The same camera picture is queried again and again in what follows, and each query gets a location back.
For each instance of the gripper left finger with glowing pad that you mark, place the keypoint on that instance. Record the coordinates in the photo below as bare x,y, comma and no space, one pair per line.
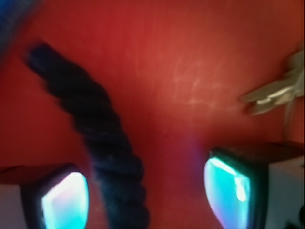
54,196

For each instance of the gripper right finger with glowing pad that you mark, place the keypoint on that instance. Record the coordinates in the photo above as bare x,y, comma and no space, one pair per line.
257,186

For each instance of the red plastic tray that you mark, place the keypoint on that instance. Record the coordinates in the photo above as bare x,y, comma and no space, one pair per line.
174,70

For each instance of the blue rectangular sponge block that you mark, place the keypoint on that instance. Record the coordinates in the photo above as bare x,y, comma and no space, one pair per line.
13,14

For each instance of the silver key bunch on ring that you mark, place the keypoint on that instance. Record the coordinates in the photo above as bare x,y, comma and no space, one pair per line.
280,92

